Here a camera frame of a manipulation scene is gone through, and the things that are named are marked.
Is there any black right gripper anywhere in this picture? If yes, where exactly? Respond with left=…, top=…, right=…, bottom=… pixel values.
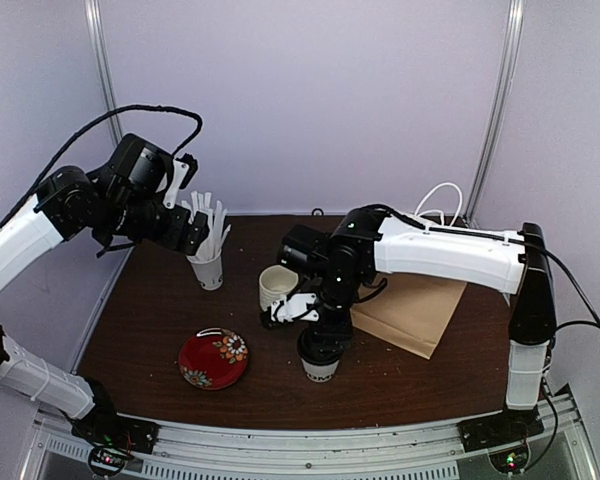
left=308, top=272, right=363, bottom=360

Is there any cup of white straws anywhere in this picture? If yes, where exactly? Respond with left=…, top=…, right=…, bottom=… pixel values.
left=181, top=191, right=231, bottom=291

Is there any black plastic cup lid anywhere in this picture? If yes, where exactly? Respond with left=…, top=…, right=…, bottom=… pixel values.
left=296, top=330, right=344, bottom=366

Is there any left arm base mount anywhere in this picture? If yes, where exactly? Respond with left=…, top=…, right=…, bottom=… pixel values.
left=70, top=414, right=160, bottom=454

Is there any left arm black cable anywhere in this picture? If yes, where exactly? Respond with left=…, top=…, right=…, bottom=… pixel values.
left=0, top=103, right=204, bottom=236

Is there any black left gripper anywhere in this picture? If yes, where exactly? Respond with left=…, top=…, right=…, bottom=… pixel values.
left=101, top=193, right=209, bottom=255

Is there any white paper coffee cup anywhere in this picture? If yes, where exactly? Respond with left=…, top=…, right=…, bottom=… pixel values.
left=301, top=356, right=341, bottom=383

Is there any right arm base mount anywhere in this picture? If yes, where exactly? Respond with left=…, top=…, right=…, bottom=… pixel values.
left=457, top=407, right=544, bottom=452

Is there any aluminium front rail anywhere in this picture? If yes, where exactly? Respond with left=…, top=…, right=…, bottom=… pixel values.
left=16, top=394, right=600, bottom=479

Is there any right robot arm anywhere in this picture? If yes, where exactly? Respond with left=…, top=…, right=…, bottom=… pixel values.
left=266, top=204, right=557, bottom=442

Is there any red floral plate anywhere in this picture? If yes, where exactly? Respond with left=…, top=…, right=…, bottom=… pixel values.
left=178, top=327, right=249, bottom=391

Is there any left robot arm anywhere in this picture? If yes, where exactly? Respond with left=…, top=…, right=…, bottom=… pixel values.
left=0, top=134, right=209, bottom=444

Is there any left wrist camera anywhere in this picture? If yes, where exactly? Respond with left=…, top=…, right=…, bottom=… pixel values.
left=163, top=153, right=198, bottom=210

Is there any white ceramic mug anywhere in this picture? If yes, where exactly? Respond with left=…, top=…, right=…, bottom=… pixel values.
left=258, top=265, right=299, bottom=311

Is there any brown paper bag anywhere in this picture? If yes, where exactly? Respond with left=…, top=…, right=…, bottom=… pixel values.
left=352, top=274, right=467, bottom=360

